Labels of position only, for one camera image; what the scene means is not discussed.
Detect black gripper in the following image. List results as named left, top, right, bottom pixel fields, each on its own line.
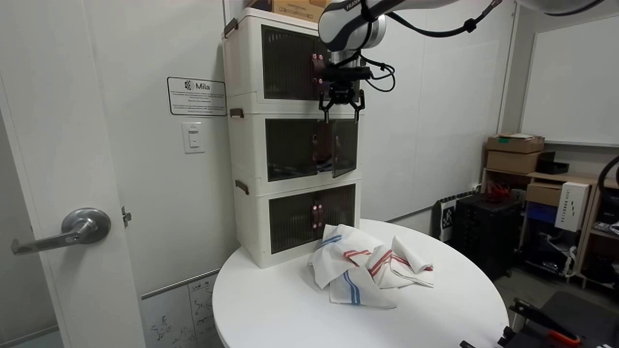
left=317, top=76, right=367, bottom=122

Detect white plastic cabinet section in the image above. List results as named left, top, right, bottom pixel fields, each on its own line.
left=220, top=6, right=371, bottom=120
left=226, top=105, right=367, bottom=198
left=232, top=180, right=363, bottom=269

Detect white room door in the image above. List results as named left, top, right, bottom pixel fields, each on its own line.
left=0, top=0, right=147, bottom=348

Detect cardboard box with dark label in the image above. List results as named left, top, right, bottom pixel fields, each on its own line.
left=247, top=0, right=332, bottom=26

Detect black framed panel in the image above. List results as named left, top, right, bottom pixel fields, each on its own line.
left=429, top=192, right=478, bottom=244

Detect white towel blue stripes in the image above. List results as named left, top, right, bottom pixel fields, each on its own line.
left=307, top=223, right=400, bottom=310

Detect white towel red stripes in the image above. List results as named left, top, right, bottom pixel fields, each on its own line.
left=340, top=234, right=435, bottom=292

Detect flat cardboard box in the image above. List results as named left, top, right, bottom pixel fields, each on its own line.
left=485, top=134, right=547, bottom=155

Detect plain cardboard box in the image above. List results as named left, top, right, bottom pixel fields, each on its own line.
left=483, top=149, right=541, bottom=176

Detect black crate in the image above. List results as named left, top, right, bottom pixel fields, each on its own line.
left=450, top=192, right=526, bottom=283

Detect black device on shelf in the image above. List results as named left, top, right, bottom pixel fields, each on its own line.
left=534, top=151, right=572, bottom=176

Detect small cardboard box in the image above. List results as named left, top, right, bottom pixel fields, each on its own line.
left=524, top=182, right=565, bottom=209

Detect blue item in shelf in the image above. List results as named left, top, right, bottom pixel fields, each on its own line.
left=524, top=203, right=559, bottom=229

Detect wooden shelf unit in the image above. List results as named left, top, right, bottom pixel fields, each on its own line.
left=479, top=169, right=619, bottom=294

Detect white product box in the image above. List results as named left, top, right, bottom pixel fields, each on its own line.
left=553, top=180, right=592, bottom=234

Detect red and black tool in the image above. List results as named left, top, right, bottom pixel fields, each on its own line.
left=497, top=298, right=586, bottom=348

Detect dark grey chair seat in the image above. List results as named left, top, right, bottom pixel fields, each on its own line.
left=514, top=288, right=619, bottom=348

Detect white wall sign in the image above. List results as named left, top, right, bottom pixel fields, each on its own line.
left=164, top=76, right=228, bottom=118

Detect white light switch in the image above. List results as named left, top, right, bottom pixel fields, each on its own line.
left=182, top=120, right=209, bottom=157

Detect white wall board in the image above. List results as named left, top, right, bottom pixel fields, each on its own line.
left=520, top=14, right=619, bottom=151

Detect thick black cable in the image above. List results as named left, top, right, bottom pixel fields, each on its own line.
left=594, top=153, right=619, bottom=198

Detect white cable bundle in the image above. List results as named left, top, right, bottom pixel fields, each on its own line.
left=539, top=230, right=580, bottom=281

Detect metal lever door handle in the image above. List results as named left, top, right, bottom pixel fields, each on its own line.
left=9, top=205, right=114, bottom=258

